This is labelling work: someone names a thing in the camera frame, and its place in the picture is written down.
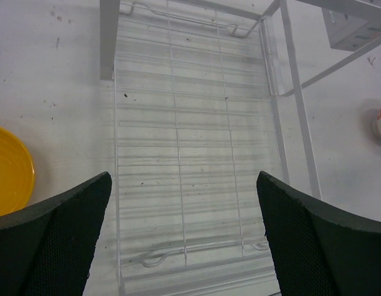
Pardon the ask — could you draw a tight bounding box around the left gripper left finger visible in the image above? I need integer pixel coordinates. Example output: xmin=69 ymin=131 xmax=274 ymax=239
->
xmin=0 ymin=172 xmax=112 ymax=295

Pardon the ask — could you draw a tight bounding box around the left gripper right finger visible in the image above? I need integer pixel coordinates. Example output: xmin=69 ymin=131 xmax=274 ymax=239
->
xmin=256 ymin=171 xmax=381 ymax=295

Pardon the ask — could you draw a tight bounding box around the yellow plastic bowl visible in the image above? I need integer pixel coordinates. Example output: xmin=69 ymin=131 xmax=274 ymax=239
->
xmin=0 ymin=127 xmax=36 ymax=216

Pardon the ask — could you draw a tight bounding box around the grey cutlery holder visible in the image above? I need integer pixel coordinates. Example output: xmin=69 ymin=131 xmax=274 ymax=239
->
xmin=322 ymin=9 xmax=381 ymax=52

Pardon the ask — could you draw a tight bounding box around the white wire dish rack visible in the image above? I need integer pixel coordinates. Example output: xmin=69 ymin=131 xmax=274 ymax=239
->
xmin=112 ymin=1 xmax=381 ymax=295

